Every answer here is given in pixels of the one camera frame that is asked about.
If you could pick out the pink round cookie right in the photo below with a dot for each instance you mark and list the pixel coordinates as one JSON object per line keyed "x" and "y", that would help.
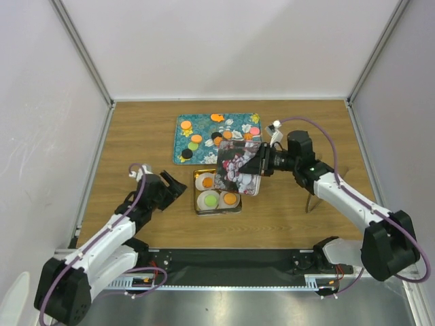
{"x": 254, "y": 131}

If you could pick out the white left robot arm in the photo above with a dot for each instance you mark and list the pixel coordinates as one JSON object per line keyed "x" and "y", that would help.
{"x": 68, "y": 285}

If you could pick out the teal floral serving tray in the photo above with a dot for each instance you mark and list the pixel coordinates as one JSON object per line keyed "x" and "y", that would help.
{"x": 207, "y": 152}

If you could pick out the aluminium frame post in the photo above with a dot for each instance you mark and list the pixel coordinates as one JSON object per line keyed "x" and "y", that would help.
{"x": 384, "y": 37}
{"x": 79, "y": 45}

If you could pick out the orange round cookie bottom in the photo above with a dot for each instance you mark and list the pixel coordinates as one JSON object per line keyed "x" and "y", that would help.
{"x": 207, "y": 182}

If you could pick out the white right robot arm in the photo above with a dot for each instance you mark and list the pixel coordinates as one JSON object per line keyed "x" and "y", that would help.
{"x": 388, "y": 246}

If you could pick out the aluminium frame post left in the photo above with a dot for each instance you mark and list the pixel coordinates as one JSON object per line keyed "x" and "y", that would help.
{"x": 79, "y": 45}

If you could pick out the white paper cup bottom-left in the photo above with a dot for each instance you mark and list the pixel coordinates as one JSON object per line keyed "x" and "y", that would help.
{"x": 200, "y": 200}

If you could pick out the orange round cookie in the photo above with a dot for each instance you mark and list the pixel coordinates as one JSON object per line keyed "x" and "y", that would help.
{"x": 227, "y": 134}
{"x": 196, "y": 138}
{"x": 207, "y": 182}
{"x": 186, "y": 125}

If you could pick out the orange fish cookie top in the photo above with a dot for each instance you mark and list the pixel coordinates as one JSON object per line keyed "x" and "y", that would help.
{"x": 215, "y": 117}

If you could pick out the gold tin lid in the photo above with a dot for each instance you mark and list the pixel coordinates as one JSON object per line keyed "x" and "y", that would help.
{"x": 231, "y": 157}

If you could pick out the white cable duct right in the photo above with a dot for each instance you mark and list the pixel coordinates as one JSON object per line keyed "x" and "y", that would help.
{"x": 322, "y": 281}

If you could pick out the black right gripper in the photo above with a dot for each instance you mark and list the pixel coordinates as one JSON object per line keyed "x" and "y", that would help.
{"x": 254, "y": 166}

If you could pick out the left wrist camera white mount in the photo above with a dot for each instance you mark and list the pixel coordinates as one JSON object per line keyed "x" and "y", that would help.
{"x": 136, "y": 171}

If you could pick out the white cable duct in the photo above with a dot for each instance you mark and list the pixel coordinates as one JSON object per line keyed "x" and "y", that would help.
{"x": 133, "y": 282}
{"x": 322, "y": 281}

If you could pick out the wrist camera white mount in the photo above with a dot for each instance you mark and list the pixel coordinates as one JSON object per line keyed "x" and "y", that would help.
{"x": 136, "y": 171}
{"x": 274, "y": 132}

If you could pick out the black round cookie left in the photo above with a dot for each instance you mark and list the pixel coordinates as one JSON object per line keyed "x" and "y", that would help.
{"x": 187, "y": 154}

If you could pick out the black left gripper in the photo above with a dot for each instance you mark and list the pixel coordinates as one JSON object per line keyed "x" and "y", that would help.
{"x": 177, "y": 189}

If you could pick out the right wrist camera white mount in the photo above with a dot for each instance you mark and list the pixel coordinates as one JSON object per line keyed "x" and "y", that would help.
{"x": 274, "y": 132}

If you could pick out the black round cookie centre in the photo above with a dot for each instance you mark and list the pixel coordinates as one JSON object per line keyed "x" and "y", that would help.
{"x": 215, "y": 135}

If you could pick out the green round cookie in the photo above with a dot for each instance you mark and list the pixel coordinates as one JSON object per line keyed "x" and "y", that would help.
{"x": 210, "y": 201}
{"x": 193, "y": 146}

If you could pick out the white paper cup top-left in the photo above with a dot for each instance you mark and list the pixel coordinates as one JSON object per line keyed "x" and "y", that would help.
{"x": 198, "y": 181}

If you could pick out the gold cookie tin box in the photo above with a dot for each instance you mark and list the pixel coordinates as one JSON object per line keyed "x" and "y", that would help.
{"x": 216, "y": 211}

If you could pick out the orange round cookie top-left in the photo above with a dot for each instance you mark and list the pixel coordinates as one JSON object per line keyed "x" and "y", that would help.
{"x": 186, "y": 125}

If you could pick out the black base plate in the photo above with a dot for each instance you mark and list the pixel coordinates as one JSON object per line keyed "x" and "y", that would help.
{"x": 234, "y": 267}

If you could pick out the white cable duct left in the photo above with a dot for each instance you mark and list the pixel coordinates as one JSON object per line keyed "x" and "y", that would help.
{"x": 133, "y": 282}

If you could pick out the white paper cup bottom-right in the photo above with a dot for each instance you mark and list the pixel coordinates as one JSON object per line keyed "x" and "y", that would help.
{"x": 223, "y": 205}

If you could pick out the orange round cookie left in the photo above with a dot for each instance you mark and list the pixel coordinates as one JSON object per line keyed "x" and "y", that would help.
{"x": 196, "y": 138}

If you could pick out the orange round cookie centre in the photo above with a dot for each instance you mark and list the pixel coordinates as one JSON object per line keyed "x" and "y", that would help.
{"x": 227, "y": 134}

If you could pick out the black round cookie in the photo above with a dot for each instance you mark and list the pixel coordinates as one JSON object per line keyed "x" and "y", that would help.
{"x": 187, "y": 154}
{"x": 215, "y": 135}

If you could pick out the aluminium frame post right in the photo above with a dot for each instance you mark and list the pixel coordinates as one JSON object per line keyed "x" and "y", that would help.
{"x": 384, "y": 37}

